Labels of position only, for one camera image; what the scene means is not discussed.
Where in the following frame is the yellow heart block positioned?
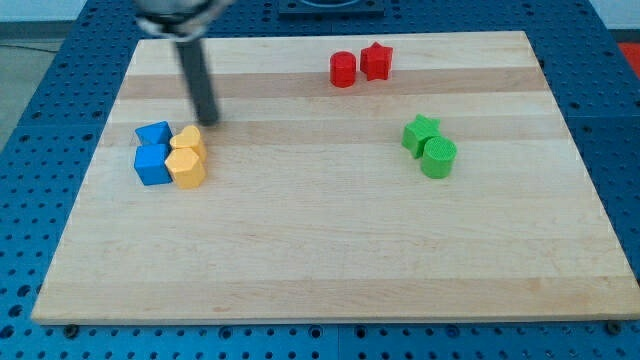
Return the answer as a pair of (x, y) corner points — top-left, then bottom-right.
(169, 125), (207, 162)

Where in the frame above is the blue cube block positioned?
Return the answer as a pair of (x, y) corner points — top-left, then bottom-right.
(134, 144), (172, 186)

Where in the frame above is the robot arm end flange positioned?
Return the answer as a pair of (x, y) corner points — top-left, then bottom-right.
(133, 0), (235, 42)

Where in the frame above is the green star block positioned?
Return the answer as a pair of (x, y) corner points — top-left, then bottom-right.
(401, 114), (441, 159)

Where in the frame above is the wooden board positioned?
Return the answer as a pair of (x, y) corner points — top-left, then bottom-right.
(31, 31), (639, 325)

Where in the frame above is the blue triangle block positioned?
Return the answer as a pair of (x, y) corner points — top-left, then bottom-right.
(135, 121), (173, 146)

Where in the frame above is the yellow pentagon block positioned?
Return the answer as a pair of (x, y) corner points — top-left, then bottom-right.
(165, 148), (206, 189)

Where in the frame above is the red cylinder block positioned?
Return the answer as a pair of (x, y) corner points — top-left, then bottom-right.
(330, 51), (356, 88)

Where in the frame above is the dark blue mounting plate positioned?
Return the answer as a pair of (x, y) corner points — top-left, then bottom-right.
(276, 0), (385, 17)

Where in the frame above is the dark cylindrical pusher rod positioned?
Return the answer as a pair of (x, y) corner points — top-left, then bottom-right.
(175, 39), (219, 126)

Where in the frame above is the green cylinder block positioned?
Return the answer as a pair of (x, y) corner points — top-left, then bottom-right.
(420, 137), (457, 179)

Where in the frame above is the red star block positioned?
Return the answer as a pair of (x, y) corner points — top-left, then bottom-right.
(360, 42), (393, 81)

